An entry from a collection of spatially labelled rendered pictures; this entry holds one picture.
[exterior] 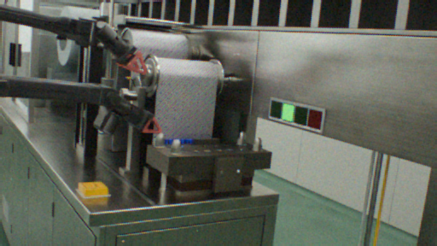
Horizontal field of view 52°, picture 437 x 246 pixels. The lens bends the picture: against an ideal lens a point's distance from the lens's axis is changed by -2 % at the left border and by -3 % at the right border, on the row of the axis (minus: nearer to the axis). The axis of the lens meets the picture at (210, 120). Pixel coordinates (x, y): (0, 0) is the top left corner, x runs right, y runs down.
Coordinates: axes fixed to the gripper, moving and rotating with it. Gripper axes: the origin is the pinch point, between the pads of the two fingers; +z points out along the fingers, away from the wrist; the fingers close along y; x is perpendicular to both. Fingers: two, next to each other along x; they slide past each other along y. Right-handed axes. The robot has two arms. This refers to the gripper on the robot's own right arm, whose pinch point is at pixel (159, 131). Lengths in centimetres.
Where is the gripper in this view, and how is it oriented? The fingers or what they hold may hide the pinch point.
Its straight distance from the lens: 156.1
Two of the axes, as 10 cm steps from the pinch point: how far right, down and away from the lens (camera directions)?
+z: 6.9, 4.8, 5.4
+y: 5.2, 1.9, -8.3
